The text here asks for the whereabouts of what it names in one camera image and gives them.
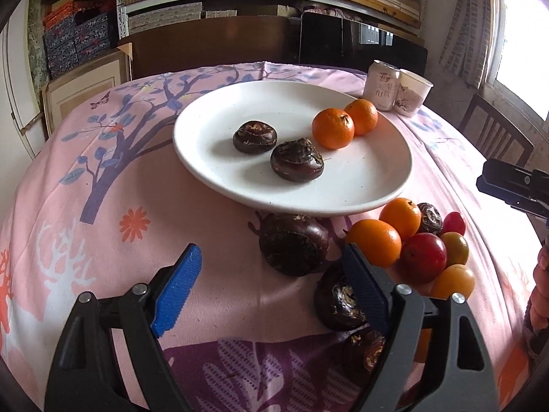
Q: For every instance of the red plum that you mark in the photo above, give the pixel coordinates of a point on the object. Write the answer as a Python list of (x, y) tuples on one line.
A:
[(423, 257)]

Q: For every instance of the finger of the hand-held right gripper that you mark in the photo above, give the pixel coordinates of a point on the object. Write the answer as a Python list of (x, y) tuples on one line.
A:
[(506, 189)]

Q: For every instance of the grey patterned box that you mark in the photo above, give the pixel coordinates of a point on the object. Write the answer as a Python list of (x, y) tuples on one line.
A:
[(163, 17)]

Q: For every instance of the white ceramic plate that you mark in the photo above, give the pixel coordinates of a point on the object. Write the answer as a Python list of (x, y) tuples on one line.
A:
[(257, 107)]

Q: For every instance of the dark wooden chair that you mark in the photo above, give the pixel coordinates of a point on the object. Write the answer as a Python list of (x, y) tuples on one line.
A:
[(502, 133)]

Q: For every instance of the person's right forearm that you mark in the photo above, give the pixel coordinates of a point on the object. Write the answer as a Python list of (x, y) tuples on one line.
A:
[(538, 345)]

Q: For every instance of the beige drink can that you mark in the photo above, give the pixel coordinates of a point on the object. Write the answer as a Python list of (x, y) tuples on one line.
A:
[(384, 86)]

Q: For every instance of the pink printed tablecloth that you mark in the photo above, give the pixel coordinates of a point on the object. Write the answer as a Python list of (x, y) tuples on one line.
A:
[(128, 206)]

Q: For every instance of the person's right hand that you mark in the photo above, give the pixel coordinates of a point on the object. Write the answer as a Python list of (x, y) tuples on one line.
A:
[(542, 274)]

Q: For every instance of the orange tangerine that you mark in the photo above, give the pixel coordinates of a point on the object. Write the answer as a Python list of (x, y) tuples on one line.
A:
[(365, 116), (333, 128)]

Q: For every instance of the small red cherry tomato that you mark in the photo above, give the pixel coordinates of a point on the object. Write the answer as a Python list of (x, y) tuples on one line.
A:
[(454, 223)]

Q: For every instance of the black glossy panel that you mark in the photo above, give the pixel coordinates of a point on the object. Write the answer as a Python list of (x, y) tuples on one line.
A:
[(326, 38)]

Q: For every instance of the brown wooden board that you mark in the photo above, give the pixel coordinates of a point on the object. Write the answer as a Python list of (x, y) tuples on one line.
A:
[(206, 47)]

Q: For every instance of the small dark brown water chestnut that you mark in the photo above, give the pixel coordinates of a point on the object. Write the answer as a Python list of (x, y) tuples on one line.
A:
[(430, 218)]

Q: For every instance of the green marbled board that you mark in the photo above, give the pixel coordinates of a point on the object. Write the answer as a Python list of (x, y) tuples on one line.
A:
[(36, 43)]

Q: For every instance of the stack of yellow wooden boxes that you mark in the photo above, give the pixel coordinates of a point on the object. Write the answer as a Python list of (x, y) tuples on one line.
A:
[(377, 0)]

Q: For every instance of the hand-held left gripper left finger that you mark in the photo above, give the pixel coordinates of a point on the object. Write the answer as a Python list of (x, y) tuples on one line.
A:
[(176, 292)]

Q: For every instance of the pink floral cloth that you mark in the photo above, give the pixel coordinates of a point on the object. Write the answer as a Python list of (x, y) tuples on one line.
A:
[(321, 10)]

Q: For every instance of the white metal shelf unit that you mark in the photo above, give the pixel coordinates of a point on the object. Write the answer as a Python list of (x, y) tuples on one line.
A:
[(122, 17)]

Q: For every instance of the patterned curtain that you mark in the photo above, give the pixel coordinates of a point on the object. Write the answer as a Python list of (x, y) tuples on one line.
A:
[(465, 30)]

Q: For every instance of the white paper cup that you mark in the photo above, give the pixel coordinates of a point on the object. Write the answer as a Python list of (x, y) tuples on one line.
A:
[(411, 94)]

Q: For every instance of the white board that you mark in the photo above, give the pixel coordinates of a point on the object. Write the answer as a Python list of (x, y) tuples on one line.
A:
[(21, 94)]

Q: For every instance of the small orange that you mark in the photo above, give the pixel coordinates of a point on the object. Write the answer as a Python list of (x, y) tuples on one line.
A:
[(453, 281), (373, 242), (400, 216)]

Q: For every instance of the white-framed window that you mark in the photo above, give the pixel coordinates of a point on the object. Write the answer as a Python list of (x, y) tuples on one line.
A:
[(523, 30)]

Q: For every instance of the stack of orange boxes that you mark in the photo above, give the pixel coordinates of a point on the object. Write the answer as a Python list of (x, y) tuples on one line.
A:
[(60, 13)]

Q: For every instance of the small yellow fruit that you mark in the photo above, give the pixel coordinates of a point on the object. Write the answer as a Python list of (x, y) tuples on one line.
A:
[(455, 247)]

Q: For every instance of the large dark brown water chestnut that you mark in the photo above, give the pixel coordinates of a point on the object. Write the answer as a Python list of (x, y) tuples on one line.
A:
[(294, 244)]

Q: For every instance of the wooden picture frame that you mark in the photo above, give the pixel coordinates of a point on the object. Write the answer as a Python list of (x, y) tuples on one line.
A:
[(55, 94)]

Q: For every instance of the stack of blue patterned boxes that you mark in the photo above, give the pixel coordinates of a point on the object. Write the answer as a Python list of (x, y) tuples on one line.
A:
[(73, 47)]

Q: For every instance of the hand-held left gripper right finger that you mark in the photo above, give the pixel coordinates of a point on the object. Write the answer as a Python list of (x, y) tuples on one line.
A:
[(364, 292)]

